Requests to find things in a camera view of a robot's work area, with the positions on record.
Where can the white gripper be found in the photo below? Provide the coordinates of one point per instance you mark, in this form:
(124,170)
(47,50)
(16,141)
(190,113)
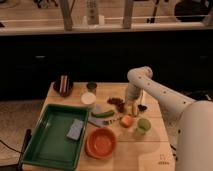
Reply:
(132,93)

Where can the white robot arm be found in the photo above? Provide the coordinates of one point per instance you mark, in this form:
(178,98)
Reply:
(195,140)

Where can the red bowl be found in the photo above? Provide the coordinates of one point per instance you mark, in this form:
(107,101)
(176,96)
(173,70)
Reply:
(100,143)

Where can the dark bowl with sticks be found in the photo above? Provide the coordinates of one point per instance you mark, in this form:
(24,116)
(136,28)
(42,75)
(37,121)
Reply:
(63,85)

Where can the yellow banana toy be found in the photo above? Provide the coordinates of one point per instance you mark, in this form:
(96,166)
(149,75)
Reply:
(134,109)

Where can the orange tomato toy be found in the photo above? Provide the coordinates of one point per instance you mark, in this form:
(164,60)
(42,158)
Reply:
(126,121)

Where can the green pepper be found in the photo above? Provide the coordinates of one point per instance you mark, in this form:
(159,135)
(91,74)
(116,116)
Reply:
(104,114)

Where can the green cup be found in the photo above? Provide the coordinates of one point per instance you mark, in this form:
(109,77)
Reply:
(143,125)

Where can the metal fork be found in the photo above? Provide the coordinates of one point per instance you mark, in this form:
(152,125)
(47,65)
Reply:
(111,121)

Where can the grey cloth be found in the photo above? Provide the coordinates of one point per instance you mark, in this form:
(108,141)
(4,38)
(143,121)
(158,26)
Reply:
(94,120)

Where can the white round container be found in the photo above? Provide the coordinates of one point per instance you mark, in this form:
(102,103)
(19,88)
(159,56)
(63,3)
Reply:
(88,98)

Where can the small dark cup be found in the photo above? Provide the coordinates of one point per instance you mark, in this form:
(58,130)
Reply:
(91,87)

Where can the blue sponge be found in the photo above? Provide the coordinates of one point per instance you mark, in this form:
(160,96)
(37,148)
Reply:
(75,129)

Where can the green plastic tray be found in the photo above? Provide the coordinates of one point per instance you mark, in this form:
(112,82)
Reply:
(49,146)

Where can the white remote control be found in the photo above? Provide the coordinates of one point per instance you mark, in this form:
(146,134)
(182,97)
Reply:
(92,12)

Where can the wooden frame post right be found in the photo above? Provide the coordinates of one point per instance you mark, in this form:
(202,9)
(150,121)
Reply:
(127,15)

